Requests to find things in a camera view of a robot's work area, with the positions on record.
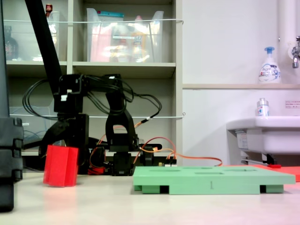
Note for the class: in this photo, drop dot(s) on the clear plastic storage bin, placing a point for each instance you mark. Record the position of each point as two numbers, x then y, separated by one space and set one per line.
30 124
122 47
23 35

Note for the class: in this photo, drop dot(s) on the red cross columnar block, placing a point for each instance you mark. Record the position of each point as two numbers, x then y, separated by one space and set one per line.
61 166

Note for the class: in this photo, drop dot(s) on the small clear sanitizer bottle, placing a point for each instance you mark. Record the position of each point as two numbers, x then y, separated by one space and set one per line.
262 109

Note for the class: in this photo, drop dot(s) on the brown capped bottle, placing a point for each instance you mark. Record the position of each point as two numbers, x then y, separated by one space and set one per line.
48 9

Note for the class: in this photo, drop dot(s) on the beige shelf unit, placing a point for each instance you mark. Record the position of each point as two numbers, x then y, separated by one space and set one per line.
124 68

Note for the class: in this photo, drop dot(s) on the metal faucet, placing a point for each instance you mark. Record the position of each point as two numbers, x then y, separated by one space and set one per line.
295 55

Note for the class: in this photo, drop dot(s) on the green shape sorting board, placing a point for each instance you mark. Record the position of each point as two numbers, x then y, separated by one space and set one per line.
187 180

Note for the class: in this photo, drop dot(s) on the black curved moving gripper finger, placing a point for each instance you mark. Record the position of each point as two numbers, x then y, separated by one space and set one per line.
52 133

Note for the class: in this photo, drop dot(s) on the black notched tripod leg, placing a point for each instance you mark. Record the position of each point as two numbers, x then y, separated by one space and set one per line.
9 150

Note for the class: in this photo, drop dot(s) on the pink wall sign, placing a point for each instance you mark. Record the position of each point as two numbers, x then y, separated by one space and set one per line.
292 104

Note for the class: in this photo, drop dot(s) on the black straight fixed gripper finger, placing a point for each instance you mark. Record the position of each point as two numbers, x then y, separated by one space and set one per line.
84 155

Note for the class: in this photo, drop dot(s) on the white sink basin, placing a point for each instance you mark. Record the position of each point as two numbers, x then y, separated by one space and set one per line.
276 136

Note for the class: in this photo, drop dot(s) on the bottle with orange label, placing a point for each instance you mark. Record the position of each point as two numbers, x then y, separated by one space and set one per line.
138 42

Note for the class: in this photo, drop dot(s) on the white foam soap pump bottle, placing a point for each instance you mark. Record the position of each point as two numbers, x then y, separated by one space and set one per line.
269 70

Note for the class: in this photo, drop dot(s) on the dark glass bottle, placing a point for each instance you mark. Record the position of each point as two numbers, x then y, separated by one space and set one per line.
10 47

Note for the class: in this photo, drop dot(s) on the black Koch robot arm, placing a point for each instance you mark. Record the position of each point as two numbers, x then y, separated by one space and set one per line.
118 131

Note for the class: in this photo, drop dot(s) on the teal lidded box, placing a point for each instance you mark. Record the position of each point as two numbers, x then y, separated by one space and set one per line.
110 13

